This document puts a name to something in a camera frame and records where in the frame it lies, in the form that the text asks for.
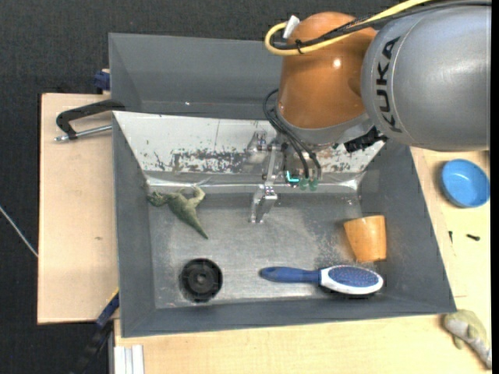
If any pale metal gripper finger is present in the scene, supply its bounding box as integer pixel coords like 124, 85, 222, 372
249, 189, 267, 224
257, 185, 279, 225

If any grey metal bin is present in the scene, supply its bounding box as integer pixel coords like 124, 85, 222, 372
108, 32, 458, 338

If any green toy dinosaur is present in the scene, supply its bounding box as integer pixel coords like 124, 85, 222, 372
145, 185, 210, 241

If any black round disc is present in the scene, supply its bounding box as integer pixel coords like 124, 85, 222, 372
179, 258, 225, 304

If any orange cup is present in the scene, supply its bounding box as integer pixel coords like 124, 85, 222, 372
342, 214, 388, 263

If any blue and white brush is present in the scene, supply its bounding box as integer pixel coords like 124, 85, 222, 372
259, 263, 385, 297

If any pale wood board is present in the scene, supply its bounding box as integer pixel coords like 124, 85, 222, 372
37, 93, 120, 325

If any blue bowl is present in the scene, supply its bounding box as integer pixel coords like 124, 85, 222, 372
440, 158, 491, 209

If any pale yellow-grey glove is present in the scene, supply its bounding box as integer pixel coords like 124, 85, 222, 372
443, 309, 491, 369

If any black cylinder on white bracket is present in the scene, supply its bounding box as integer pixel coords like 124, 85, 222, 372
342, 127, 388, 154

